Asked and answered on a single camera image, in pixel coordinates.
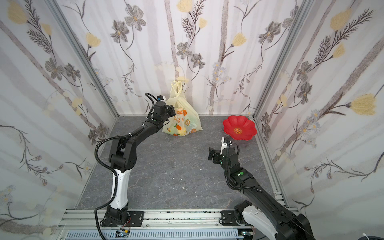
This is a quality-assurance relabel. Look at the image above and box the red flower-shaped plate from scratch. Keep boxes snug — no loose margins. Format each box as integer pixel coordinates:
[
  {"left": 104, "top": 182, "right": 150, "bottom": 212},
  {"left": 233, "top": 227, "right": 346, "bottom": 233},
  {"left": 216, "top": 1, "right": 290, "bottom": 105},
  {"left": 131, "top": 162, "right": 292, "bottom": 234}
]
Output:
[{"left": 223, "top": 115, "right": 258, "bottom": 141}]

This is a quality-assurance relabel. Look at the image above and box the yellow plastic bag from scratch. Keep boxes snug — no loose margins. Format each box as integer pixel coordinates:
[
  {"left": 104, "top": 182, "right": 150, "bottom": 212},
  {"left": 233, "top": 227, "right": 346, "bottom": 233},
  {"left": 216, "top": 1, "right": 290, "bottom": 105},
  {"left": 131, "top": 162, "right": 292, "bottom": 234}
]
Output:
[{"left": 162, "top": 81, "right": 203, "bottom": 136}]

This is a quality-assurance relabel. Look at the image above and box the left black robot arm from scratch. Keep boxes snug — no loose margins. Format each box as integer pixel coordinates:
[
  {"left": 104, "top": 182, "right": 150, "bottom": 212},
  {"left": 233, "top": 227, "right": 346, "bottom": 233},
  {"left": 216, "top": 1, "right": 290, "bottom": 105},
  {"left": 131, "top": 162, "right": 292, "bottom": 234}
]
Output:
[{"left": 95, "top": 101, "right": 176, "bottom": 227}]

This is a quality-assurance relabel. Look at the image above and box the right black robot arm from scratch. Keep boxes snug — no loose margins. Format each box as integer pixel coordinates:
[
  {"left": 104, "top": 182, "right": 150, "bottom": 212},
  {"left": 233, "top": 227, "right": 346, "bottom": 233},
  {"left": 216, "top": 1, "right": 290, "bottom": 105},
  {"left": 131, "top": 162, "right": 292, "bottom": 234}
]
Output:
[{"left": 208, "top": 142, "right": 314, "bottom": 240}]

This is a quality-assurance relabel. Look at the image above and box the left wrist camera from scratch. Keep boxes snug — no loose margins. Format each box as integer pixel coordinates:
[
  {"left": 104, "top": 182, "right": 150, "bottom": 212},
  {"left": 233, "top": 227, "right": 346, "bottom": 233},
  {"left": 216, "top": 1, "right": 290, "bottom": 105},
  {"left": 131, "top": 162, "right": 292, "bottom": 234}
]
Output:
[{"left": 157, "top": 95, "right": 166, "bottom": 102}]

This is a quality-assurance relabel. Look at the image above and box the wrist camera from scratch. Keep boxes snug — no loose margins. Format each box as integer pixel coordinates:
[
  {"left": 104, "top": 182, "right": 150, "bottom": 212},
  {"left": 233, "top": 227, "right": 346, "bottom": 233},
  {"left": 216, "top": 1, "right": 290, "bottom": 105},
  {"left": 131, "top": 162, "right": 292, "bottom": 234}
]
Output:
[
  {"left": 220, "top": 137, "right": 228, "bottom": 156},
  {"left": 157, "top": 95, "right": 166, "bottom": 102}
]

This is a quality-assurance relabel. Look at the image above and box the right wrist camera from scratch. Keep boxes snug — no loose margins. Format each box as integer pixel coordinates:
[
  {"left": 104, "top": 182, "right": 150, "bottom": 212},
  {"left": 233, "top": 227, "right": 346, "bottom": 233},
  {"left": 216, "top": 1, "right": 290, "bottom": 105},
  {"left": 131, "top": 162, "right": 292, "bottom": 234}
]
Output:
[{"left": 220, "top": 137, "right": 228, "bottom": 156}]

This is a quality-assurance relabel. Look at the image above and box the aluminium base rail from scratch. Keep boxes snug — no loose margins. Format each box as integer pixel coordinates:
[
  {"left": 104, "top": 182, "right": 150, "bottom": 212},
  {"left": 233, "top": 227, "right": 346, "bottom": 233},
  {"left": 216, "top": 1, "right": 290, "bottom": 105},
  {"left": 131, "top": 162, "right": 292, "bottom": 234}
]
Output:
[{"left": 56, "top": 208, "right": 310, "bottom": 240}]

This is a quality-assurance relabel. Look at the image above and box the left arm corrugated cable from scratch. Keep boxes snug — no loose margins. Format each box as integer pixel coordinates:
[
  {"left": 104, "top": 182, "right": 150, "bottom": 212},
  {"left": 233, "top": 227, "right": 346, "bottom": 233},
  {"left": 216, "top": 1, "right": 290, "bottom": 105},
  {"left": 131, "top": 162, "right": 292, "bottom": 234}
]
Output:
[{"left": 93, "top": 133, "right": 133, "bottom": 240}]

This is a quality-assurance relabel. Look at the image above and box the white perforated cable duct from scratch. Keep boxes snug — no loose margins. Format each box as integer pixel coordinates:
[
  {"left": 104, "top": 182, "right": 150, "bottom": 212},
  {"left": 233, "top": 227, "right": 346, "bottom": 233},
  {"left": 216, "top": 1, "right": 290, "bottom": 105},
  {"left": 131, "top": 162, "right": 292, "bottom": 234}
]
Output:
[{"left": 64, "top": 229, "right": 244, "bottom": 240}]

